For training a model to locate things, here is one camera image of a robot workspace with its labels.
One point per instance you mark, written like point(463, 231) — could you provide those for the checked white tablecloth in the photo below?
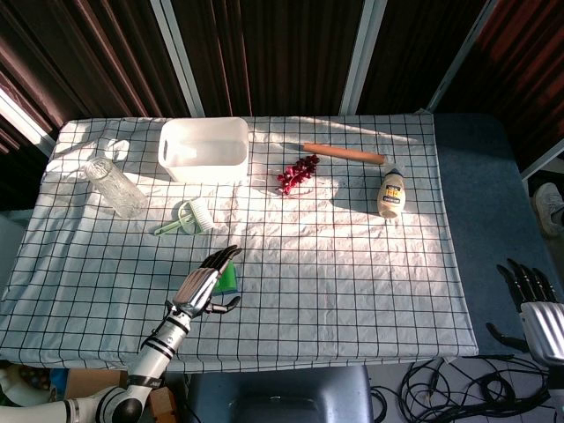
point(247, 273)

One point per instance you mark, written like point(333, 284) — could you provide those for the dark brown curtain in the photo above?
point(282, 57)

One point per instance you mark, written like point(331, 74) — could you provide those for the mayonnaise squeeze bottle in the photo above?
point(392, 194)

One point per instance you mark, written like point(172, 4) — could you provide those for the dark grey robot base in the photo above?
point(280, 395)

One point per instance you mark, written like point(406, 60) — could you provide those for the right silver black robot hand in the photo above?
point(543, 315)

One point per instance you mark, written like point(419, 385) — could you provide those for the green dustpan brush set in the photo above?
point(192, 217)

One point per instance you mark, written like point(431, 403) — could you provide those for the cardboard box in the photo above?
point(115, 390)

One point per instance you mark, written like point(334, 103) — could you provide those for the wooden rolling pin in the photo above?
point(343, 153)

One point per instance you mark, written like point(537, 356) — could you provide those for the clear glass bottle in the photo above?
point(115, 187)

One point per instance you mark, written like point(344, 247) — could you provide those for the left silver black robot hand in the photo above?
point(199, 287)

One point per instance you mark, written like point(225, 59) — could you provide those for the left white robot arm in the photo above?
point(145, 365)

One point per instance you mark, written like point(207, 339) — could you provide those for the white sneaker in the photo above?
point(549, 208)

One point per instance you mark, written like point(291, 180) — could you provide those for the white plastic storage bin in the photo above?
point(204, 149)

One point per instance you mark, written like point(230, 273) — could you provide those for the red artificial berry sprig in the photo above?
point(298, 174)

